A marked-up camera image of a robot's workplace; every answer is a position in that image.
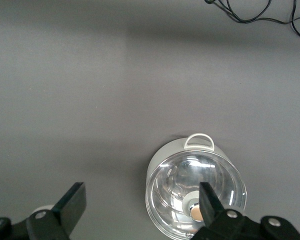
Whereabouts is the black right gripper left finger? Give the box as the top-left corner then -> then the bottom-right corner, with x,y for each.
0,181 -> 88,240

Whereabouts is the pale grey two-handled pot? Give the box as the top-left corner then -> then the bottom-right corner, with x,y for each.
144,133 -> 248,240

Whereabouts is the loose black table cable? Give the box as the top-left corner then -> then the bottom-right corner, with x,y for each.
204,0 -> 300,40

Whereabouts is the large glass pot lid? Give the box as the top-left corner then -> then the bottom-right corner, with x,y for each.
145,149 -> 248,240

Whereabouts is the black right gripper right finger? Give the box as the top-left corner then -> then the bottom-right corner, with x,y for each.
189,181 -> 300,240

